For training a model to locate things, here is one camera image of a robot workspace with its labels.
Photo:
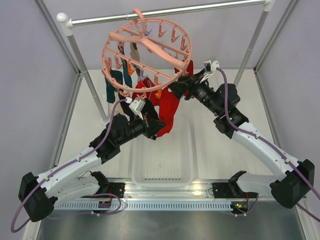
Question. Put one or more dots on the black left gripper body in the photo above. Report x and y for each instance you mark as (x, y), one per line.
(144, 127)

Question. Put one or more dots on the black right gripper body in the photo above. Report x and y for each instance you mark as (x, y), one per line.
(192, 85)

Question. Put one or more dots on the red sock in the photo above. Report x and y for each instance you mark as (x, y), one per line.
(168, 105)
(145, 84)
(189, 70)

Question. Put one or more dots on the pink round clip hanger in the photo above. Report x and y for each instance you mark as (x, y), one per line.
(164, 47)

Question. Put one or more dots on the cream brown sock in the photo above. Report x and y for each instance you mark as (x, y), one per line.
(134, 54)

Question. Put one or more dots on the black sock white stripes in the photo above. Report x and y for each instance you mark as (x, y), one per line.
(129, 118)

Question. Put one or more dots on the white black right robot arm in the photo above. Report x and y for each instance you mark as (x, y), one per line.
(291, 179)

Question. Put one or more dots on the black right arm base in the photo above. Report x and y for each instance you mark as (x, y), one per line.
(230, 190)

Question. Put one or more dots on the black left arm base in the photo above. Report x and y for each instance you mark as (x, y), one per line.
(107, 187)

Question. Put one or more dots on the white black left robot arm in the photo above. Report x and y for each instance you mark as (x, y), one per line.
(40, 194)

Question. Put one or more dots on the white plastic basket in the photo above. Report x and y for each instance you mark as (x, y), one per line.
(166, 162)

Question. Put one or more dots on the teal sock left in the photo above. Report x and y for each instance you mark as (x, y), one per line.
(110, 89)

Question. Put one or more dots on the white metal drying rack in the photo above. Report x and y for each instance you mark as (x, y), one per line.
(68, 24)

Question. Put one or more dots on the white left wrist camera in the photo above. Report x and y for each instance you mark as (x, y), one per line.
(135, 105)

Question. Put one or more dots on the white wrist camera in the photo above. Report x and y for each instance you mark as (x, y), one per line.
(135, 105)
(210, 67)

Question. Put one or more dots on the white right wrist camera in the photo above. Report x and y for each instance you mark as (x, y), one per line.
(210, 67)

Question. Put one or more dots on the white slotted cable duct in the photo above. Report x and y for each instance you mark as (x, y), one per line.
(141, 205)

